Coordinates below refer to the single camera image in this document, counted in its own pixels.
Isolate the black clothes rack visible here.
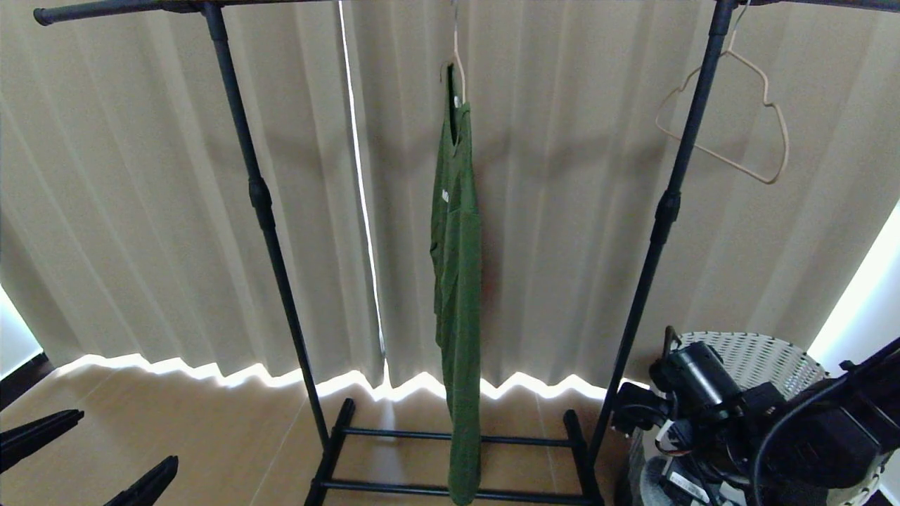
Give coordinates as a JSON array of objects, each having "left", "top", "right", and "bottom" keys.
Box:
[{"left": 33, "top": 0, "right": 900, "bottom": 506}]

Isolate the pink clothes hanger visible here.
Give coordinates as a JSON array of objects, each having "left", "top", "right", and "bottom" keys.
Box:
[
  {"left": 655, "top": 0, "right": 790, "bottom": 186},
  {"left": 439, "top": 0, "right": 468, "bottom": 106}
]

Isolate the green printed t-shirt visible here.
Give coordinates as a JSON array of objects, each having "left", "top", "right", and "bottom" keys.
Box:
[{"left": 430, "top": 62, "right": 487, "bottom": 506}]

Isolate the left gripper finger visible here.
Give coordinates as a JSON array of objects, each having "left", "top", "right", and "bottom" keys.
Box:
[
  {"left": 104, "top": 455, "right": 180, "bottom": 506},
  {"left": 0, "top": 410, "right": 86, "bottom": 474}
]

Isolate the beige curtain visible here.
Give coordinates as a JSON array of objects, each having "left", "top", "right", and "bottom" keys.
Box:
[{"left": 0, "top": 0, "right": 900, "bottom": 405}]

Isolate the white laundry basket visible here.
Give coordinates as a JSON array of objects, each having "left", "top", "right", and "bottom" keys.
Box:
[{"left": 619, "top": 330, "right": 900, "bottom": 506}]

